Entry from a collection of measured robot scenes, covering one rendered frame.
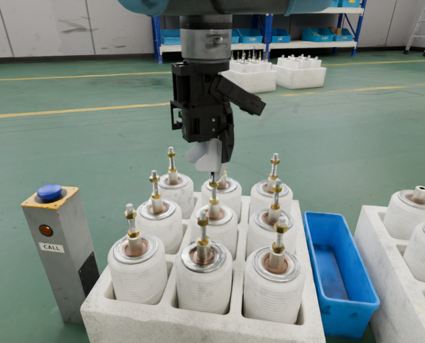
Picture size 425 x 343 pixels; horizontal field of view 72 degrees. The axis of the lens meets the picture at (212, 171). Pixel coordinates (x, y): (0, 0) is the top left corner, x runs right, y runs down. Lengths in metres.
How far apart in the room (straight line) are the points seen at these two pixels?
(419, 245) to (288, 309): 0.29
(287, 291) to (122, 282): 0.26
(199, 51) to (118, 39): 5.13
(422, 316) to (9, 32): 5.70
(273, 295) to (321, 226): 0.45
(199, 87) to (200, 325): 0.37
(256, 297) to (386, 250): 0.32
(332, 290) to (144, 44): 5.16
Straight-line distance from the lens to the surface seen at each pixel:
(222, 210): 0.60
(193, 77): 0.45
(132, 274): 0.51
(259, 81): 2.82
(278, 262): 0.48
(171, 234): 0.61
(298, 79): 3.07
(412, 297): 0.64
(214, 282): 0.48
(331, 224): 0.90
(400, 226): 0.76
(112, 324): 0.57
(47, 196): 0.59
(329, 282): 0.85
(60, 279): 0.69
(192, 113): 0.44
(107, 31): 5.55
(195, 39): 0.44
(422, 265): 0.68
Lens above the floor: 0.60
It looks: 28 degrees down
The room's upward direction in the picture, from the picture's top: straight up
